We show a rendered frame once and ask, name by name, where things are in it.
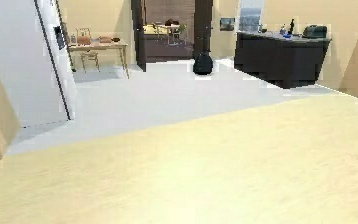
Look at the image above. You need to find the brown wire basket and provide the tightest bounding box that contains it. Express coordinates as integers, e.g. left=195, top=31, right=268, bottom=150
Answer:
left=75, top=27, right=92, bottom=46

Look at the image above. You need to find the tall window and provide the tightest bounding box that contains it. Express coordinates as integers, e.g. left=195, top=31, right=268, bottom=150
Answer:
left=238, top=0, right=265, bottom=33

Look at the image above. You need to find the yellow dining table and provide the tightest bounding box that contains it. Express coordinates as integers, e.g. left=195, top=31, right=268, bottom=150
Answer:
left=143, top=23, right=189, bottom=46

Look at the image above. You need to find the black toaster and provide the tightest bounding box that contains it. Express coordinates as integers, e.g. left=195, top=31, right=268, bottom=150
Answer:
left=302, top=24, right=328, bottom=39

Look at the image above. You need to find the light wooden table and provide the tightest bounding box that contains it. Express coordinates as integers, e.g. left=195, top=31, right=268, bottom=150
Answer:
left=67, top=40, right=131, bottom=80

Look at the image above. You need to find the dark brown counter cabinet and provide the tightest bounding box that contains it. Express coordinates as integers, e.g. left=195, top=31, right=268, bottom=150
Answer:
left=233, top=30, right=332, bottom=90

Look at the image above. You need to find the white fridge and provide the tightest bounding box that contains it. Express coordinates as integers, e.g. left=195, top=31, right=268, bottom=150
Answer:
left=0, top=0, right=77, bottom=129

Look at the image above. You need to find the light wooden chair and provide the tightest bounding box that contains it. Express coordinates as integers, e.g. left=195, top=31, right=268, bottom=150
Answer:
left=79, top=51, right=101, bottom=73

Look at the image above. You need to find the dark brown room door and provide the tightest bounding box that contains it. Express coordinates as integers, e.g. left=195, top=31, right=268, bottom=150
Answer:
left=130, top=0, right=147, bottom=73

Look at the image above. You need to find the small framed picture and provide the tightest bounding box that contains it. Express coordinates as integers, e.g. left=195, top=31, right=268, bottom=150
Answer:
left=219, top=17, right=236, bottom=32

